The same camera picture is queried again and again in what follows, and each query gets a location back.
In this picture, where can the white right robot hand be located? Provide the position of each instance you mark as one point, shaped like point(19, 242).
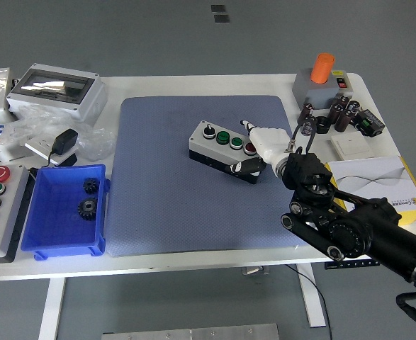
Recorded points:
point(268, 141)

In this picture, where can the grey four-button control box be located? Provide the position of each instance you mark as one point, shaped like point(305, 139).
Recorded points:
point(213, 147)

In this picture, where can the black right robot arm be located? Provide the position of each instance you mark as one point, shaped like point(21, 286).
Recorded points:
point(353, 230)

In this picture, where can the black desk control panel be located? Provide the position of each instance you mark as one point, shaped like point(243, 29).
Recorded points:
point(361, 264)

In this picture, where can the grey five-button control box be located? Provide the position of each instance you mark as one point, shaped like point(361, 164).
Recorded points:
point(2, 226)

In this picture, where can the dark brown capacitor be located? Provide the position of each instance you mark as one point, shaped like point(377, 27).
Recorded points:
point(344, 121)
point(335, 111)
point(307, 129)
point(305, 113)
point(353, 110)

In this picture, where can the orange cylinder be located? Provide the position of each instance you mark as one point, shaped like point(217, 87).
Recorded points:
point(321, 69)

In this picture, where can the black power module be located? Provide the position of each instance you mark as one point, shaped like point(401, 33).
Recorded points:
point(369, 124)

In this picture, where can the white and yellow cardboard box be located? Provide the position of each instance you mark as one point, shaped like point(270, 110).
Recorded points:
point(374, 177)

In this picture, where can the grey-blue textured mat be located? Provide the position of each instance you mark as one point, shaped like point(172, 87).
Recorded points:
point(158, 184)

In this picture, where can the white table leg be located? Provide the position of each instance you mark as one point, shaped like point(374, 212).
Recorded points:
point(312, 301)
point(51, 308)

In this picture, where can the clear plastic bag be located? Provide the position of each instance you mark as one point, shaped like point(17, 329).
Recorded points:
point(94, 141)

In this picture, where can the small black gear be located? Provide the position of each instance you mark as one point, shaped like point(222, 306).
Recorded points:
point(91, 186)

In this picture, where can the large black gear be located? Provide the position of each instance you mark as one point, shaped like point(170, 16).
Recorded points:
point(87, 209)

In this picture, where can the black power adapter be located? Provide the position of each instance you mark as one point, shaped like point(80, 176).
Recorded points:
point(65, 141)

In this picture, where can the grey metal floor plate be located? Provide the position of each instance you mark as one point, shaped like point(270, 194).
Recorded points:
point(193, 333)

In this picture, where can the blue plastic bin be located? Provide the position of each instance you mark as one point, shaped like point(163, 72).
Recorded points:
point(59, 230)

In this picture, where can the white socket plate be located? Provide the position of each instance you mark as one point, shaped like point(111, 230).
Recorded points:
point(39, 147)

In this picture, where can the grey switch box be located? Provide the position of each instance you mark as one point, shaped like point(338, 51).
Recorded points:
point(321, 93)

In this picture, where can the white wall switch plate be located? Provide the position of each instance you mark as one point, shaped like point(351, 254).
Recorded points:
point(351, 146)

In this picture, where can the metal bracket under table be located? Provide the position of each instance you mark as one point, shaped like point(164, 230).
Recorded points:
point(255, 271)

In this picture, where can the grey enclosure with clear lid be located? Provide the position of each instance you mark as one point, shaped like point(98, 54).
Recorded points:
point(83, 102)

